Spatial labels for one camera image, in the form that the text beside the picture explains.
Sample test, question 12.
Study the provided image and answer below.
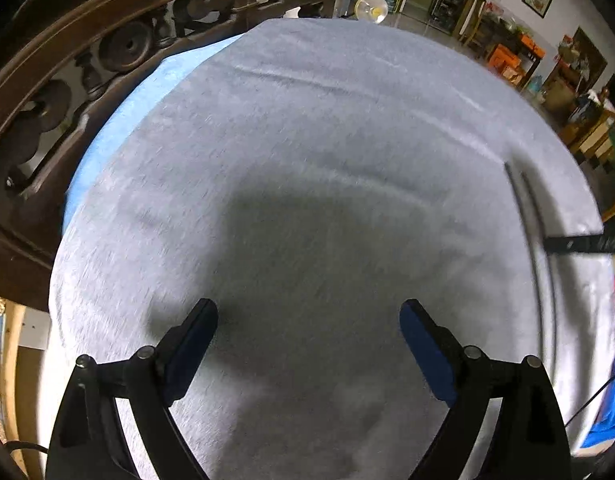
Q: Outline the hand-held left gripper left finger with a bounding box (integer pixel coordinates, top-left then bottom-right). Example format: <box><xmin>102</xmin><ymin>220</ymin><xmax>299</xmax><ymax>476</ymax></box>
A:
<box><xmin>44</xmin><ymin>298</ymin><xmax>219</xmax><ymax>480</ymax></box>

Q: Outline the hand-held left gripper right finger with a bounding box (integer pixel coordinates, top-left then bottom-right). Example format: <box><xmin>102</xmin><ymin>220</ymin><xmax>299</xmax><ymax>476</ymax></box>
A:
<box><xmin>399</xmin><ymin>298</ymin><xmax>573</xmax><ymax>480</ymax></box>

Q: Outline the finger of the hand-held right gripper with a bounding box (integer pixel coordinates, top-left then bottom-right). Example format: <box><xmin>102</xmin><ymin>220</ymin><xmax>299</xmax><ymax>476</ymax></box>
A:
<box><xmin>544</xmin><ymin>227</ymin><xmax>615</xmax><ymax>257</ymax></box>

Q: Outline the dark chopstick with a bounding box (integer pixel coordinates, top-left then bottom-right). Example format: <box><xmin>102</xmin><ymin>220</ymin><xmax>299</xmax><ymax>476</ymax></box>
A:
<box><xmin>504</xmin><ymin>162</ymin><xmax>547</xmax><ymax>321</ymax></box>

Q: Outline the bright blue fabric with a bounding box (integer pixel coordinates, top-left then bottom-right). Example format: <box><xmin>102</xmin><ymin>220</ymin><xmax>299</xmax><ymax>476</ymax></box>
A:
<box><xmin>582</xmin><ymin>329</ymin><xmax>615</xmax><ymax>454</ymax></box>

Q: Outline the dark wooden side table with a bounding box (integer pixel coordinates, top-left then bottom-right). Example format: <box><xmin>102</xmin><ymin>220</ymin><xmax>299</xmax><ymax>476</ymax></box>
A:
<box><xmin>486</xmin><ymin>10</ymin><xmax>546</xmax><ymax>82</ymax></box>

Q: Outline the orange box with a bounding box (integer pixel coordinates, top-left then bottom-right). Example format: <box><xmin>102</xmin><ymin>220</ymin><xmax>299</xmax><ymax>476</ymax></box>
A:
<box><xmin>489</xmin><ymin>42</ymin><xmax>521</xmax><ymax>69</ymax></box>
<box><xmin>517</xmin><ymin>35</ymin><xmax>546</xmax><ymax>56</ymax></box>

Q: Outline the grey table cloth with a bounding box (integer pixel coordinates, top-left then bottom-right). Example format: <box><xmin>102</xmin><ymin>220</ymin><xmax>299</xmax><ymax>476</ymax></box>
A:
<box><xmin>47</xmin><ymin>17</ymin><xmax>615</xmax><ymax>480</ymax></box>

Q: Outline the wooden chair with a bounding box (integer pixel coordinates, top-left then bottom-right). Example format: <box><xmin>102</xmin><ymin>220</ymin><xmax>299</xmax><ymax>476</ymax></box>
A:
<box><xmin>457</xmin><ymin>0</ymin><xmax>489</xmax><ymax>59</ymax></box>

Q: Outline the metal rack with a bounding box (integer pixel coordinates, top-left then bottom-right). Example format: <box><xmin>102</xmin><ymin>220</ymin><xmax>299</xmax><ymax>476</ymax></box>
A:
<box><xmin>430</xmin><ymin>0</ymin><xmax>469</xmax><ymax>36</ymax></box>

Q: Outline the carved wooden headboard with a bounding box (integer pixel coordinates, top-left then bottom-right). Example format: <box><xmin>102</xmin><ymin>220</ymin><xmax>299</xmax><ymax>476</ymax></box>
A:
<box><xmin>0</xmin><ymin>0</ymin><xmax>346</xmax><ymax>312</ymax></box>

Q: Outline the black cable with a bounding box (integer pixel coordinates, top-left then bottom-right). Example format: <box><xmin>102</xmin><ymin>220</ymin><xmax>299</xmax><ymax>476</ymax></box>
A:
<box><xmin>1</xmin><ymin>439</ymin><xmax>49</xmax><ymax>457</ymax></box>
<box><xmin>564</xmin><ymin>364</ymin><xmax>615</xmax><ymax>429</ymax></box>

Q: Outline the white wall box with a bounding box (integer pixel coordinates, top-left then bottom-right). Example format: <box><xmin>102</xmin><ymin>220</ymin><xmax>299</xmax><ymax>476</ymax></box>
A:
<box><xmin>18</xmin><ymin>309</ymin><xmax>53</xmax><ymax>351</ymax></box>

